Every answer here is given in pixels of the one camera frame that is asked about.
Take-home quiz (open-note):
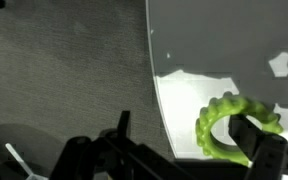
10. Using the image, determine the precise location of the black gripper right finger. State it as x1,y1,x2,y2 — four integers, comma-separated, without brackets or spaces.
228,114,288,180

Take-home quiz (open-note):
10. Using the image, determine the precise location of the lime green bumpy ring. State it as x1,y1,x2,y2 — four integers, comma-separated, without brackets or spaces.
195,91,284,168

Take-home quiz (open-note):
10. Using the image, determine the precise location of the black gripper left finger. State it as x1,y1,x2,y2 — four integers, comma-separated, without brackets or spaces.
50,110,198,180

